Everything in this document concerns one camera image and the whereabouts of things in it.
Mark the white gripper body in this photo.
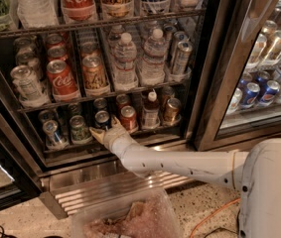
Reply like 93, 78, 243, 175
103, 126, 131, 151

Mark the blue pepsi can front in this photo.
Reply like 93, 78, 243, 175
95, 110, 110, 130

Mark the blue pepsi can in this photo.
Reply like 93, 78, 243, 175
95, 110, 110, 130
93, 98, 108, 113

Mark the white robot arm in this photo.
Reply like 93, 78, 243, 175
89, 117, 281, 238

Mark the red soda can bottom front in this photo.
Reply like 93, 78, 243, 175
120, 105, 138, 133

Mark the red soda can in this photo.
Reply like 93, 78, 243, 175
116, 94, 131, 109
120, 105, 138, 133

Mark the green sprite can front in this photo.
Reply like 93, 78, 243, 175
70, 115, 92, 145

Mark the red soda can bottom behind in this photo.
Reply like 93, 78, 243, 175
116, 94, 131, 109

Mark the blue pepsi can behind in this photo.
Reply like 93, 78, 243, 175
93, 98, 108, 113

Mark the orange can middle shelf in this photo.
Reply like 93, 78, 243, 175
82, 57, 110, 96

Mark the orange can shelf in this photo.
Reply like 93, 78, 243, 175
82, 57, 110, 96
101, 0, 133, 19

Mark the blue white can bottom left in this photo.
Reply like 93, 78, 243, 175
43, 120, 69, 149

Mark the orange brown can bottom right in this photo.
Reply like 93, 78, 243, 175
163, 97, 182, 125

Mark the red coca-cola can front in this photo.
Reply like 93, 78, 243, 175
47, 59, 80, 102

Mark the silver diet can front left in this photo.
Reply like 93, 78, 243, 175
10, 65, 50, 108

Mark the slim silver can front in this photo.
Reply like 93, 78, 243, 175
171, 41, 193, 75

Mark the orange can top shelf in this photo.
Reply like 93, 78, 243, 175
101, 0, 133, 19

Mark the pepsi can right fridge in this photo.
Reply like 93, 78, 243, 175
239, 82, 260, 108

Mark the brown juice bottle white cap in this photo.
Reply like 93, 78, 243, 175
141, 91, 160, 129

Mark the clear water bottle left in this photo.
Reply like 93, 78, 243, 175
113, 33, 137, 90

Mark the clear water bottle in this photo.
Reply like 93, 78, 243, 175
113, 33, 137, 90
140, 29, 166, 86

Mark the clear water bottle right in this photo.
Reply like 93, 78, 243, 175
140, 29, 166, 86

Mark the clear plastic bin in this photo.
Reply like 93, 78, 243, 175
70, 187, 182, 238

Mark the red coca-cola bottle top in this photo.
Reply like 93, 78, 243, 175
61, 0, 95, 23

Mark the orange extension cable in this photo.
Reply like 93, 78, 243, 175
189, 196, 242, 238

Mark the steel fridge door frame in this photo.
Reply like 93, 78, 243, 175
188, 0, 281, 151

